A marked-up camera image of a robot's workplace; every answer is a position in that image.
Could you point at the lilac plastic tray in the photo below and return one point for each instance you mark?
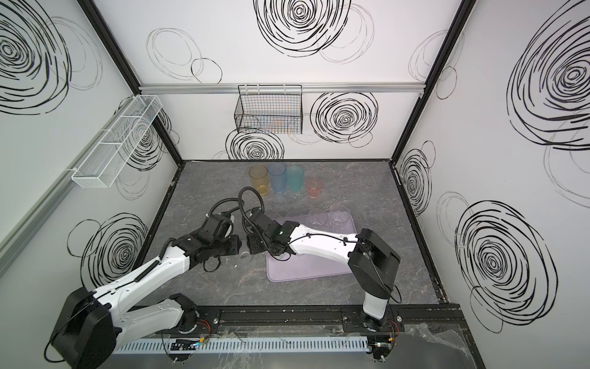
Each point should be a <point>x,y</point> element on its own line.
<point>307,266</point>

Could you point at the yellow tall glass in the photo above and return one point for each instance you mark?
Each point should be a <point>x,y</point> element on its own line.
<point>259,179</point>

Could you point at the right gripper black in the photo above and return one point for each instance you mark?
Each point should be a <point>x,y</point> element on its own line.
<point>253,242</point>

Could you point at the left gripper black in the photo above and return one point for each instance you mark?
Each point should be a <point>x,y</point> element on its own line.
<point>231,244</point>

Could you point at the white slotted cable duct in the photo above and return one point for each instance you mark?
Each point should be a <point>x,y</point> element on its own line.
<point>183,346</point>

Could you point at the white mesh shelf basket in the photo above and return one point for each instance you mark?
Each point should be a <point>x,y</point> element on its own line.
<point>129,141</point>

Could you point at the teal tall glass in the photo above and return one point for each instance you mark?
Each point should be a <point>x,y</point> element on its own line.
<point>295,178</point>

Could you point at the black wire basket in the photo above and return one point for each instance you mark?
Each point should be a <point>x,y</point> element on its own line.
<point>273,108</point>

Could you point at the blue tall glass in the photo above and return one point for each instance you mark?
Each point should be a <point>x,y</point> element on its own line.
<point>278,177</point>

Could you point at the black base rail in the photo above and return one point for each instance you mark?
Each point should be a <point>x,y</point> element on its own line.
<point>348,317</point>

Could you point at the pink short glass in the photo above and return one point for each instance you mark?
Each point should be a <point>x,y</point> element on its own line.
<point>314,187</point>

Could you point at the clear faceted glass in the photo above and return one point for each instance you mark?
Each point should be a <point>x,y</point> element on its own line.
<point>317,218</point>
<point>339,217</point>

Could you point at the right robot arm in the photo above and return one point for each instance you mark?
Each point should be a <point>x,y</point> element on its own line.
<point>371,260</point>

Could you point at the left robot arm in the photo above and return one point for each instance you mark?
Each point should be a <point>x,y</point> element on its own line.
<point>92,325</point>

